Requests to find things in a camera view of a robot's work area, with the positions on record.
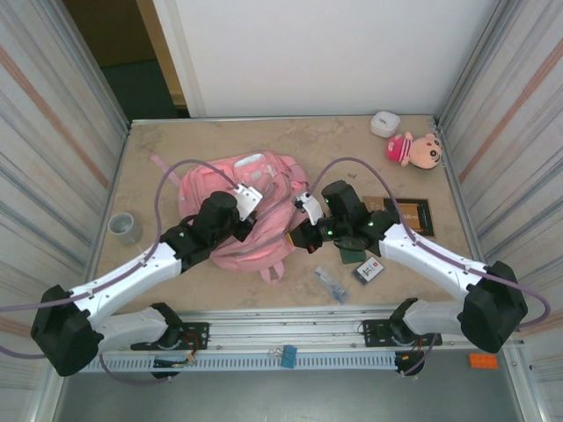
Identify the pink student backpack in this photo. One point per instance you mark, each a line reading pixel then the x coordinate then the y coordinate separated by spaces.
pixel 264 250

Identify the brown notebook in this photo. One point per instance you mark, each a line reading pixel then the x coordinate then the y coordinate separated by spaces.
pixel 374 204

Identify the green pencil case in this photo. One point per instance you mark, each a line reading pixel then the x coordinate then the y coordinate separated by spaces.
pixel 352 258

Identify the clear plastic pen pack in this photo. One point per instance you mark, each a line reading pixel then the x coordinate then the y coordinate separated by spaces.
pixel 332 285

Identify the white black card box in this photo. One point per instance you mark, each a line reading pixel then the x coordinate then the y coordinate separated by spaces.
pixel 368 272

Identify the black framed gold book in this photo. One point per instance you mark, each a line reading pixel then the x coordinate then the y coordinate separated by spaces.
pixel 415 217

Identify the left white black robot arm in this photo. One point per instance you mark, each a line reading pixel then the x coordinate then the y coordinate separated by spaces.
pixel 66 338

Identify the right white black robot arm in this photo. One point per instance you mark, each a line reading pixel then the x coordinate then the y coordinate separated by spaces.
pixel 488 316

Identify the grey plastic cup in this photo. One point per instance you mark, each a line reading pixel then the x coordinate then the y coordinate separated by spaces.
pixel 125 228

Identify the small white square box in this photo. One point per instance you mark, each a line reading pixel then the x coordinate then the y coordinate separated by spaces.
pixel 385 124

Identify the pink plush doll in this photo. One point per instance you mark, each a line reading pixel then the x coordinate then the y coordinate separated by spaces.
pixel 418 151

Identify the blue binder clip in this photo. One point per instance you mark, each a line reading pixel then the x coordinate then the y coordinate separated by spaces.
pixel 288 357

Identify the orange toy brick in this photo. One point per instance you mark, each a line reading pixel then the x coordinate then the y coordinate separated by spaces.
pixel 483 361

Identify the aluminium rail frame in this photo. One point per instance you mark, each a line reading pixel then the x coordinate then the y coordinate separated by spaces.
pixel 286 327

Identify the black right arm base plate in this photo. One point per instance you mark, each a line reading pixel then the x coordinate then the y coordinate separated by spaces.
pixel 374 332

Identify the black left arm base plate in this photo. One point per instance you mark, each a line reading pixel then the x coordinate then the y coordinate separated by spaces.
pixel 195 334

